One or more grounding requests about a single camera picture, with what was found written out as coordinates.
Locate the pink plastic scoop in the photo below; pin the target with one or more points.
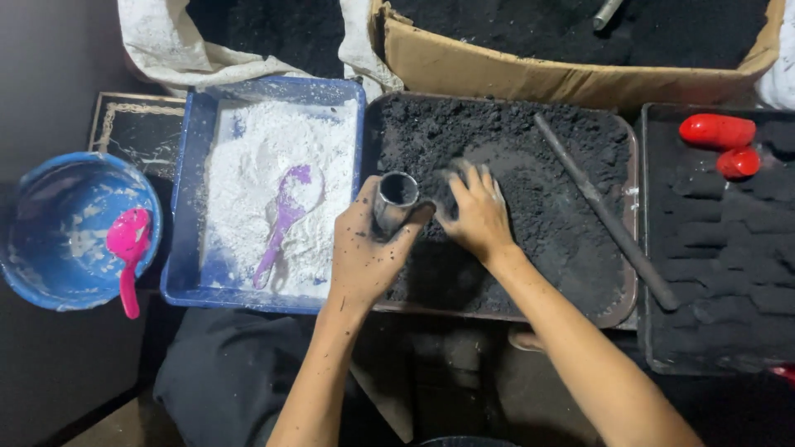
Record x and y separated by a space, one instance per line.
128 254

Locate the blue plastic bowl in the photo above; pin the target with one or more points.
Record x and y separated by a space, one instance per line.
68 233

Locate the small red plastic piece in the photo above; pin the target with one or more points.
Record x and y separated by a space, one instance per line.
738 162

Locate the short metal pipe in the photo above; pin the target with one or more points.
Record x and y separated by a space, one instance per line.
605 12

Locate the black tray of moulded cones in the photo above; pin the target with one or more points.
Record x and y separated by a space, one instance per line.
720 248

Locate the purple plastic scoop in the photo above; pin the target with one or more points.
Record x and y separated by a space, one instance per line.
285 217

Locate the brown tray of black powder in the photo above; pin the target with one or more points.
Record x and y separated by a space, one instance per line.
534 205

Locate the person's left hand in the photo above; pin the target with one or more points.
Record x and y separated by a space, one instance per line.
360 248

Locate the black marble patterned board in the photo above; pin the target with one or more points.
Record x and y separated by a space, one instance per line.
138 130

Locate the person's right fingers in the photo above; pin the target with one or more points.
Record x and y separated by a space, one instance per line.
475 183

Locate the person's dark trousers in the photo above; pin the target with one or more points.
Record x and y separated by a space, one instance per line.
248 378

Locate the long grey metal rod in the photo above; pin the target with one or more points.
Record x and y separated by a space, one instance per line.
605 214

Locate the blue tray of white powder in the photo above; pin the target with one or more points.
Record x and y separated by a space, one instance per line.
267 192

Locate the white woven sack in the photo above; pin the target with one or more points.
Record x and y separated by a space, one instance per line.
248 43

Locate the cardboard box of black powder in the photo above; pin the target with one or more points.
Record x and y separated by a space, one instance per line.
577 49

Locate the grey metal tube mould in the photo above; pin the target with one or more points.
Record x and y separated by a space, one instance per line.
394 203

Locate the person's foot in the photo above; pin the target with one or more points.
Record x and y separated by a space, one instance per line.
525 339

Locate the person's right hand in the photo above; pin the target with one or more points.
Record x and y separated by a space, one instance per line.
481 214

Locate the large red plastic piece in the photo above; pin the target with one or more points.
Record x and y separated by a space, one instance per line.
715 131

